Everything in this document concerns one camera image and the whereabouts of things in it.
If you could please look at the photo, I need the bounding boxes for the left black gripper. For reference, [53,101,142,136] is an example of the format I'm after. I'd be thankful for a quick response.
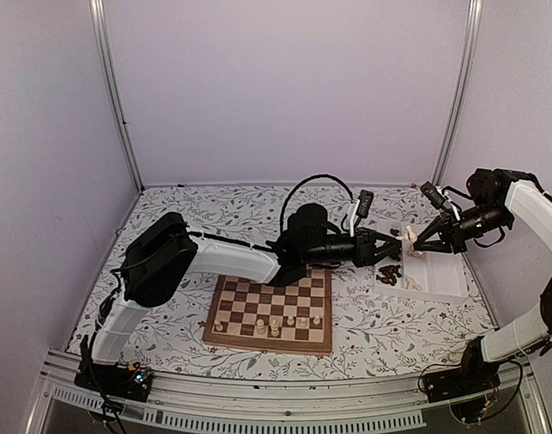
[304,227,402,268]

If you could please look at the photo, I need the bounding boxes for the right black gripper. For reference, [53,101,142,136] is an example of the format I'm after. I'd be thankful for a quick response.
[416,203,510,254]

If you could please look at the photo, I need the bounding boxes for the light bishop piece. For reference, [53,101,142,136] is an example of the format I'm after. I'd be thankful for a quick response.
[402,225,417,254]

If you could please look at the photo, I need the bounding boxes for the wooden chess board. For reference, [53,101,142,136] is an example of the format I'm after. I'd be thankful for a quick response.
[203,269,332,356]

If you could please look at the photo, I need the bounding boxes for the light king piece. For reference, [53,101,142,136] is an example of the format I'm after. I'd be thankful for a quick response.
[269,318,280,337]

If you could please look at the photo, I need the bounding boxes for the light queen piece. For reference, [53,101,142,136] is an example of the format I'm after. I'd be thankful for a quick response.
[256,319,266,335]

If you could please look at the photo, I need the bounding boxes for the light rook corner piece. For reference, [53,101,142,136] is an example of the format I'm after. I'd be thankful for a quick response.
[214,319,224,332]

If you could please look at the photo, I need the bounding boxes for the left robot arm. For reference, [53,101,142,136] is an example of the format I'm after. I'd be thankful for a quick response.
[80,203,402,392]

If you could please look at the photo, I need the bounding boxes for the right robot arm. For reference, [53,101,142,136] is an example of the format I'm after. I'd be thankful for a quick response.
[413,168,552,394]

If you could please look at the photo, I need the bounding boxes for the pile of dark chess pieces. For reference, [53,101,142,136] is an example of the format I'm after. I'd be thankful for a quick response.
[376,250,402,287]

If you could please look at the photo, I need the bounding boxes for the pile of light chess pieces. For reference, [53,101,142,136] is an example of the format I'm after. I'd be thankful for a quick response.
[403,253,428,292]

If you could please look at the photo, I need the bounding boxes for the white plastic tray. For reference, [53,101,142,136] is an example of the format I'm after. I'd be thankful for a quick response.
[374,241,468,304]

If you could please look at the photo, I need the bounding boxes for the floral patterned table mat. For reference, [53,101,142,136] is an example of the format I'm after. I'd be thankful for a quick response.
[69,187,491,384]

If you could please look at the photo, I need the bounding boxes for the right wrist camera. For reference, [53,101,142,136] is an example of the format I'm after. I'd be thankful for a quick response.
[420,182,461,221]

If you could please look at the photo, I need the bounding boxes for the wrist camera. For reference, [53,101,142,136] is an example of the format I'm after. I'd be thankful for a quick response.
[341,189,374,236]
[420,182,461,221]

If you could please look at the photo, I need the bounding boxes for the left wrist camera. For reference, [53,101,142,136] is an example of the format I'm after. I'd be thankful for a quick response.
[341,189,374,236]

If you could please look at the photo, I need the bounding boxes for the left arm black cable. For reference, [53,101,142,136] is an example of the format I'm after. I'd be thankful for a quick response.
[278,174,356,236]

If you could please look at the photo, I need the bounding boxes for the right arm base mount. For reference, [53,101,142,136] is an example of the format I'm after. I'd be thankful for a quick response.
[417,363,501,424]

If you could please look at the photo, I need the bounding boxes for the right aluminium frame post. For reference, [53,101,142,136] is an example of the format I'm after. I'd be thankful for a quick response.
[432,0,483,184]

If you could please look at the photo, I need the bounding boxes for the aluminium frame post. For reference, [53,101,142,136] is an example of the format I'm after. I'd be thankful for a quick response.
[432,0,483,184]
[89,0,145,193]

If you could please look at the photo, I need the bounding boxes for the front aluminium rail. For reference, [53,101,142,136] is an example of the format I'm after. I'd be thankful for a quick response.
[25,351,552,433]

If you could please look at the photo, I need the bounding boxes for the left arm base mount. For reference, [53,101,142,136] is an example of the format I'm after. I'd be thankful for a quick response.
[74,362,154,402]

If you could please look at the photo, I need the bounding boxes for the left aluminium frame post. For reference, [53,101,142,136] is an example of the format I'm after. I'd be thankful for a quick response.
[89,0,145,193]

